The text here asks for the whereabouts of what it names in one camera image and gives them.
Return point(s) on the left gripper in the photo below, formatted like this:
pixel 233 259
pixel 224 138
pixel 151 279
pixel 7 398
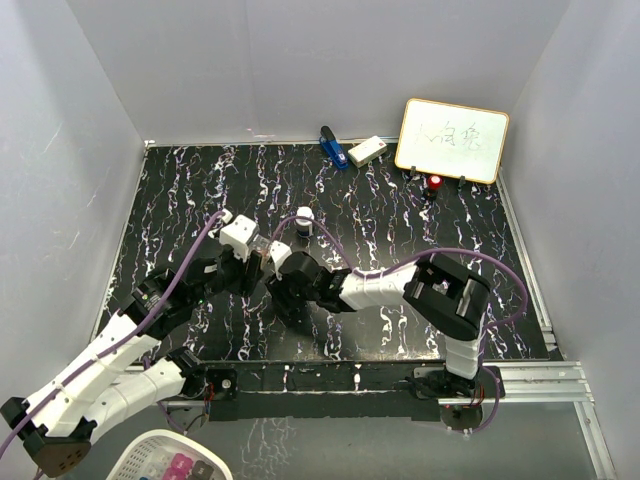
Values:
pixel 248 271

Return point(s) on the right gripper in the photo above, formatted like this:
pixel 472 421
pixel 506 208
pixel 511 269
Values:
pixel 281 296

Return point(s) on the clear jar of yellow capsules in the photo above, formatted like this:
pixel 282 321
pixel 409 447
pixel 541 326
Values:
pixel 261 245

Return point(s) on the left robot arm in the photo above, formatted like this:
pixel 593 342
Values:
pixel 59 423

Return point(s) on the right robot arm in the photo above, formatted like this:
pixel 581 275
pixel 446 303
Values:
pixel 451 297

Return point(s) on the white cap pill bottle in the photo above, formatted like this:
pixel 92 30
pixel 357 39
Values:
pixel 304 221

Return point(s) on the white green small box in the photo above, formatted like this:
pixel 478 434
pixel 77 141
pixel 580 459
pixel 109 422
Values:
pixel 366 151

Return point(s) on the blue black stapler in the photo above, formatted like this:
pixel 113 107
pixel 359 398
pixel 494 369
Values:
pixel 333 149

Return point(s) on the red emergency stop button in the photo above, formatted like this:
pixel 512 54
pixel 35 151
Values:
pixel 434 183

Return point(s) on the white plastic basket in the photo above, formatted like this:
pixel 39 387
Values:
pixel 163 454

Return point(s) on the small whiteboard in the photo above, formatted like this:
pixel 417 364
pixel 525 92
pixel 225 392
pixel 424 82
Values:
pixel 452 141

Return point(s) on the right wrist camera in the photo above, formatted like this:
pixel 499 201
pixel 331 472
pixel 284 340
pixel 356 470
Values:
pixel 278 253

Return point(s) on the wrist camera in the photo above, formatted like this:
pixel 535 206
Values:
pixel 238 235
pixel 278 253

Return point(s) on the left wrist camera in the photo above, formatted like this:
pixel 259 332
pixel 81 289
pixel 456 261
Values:
pixel 238 235

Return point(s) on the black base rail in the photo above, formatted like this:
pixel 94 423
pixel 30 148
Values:
pixel 419 390

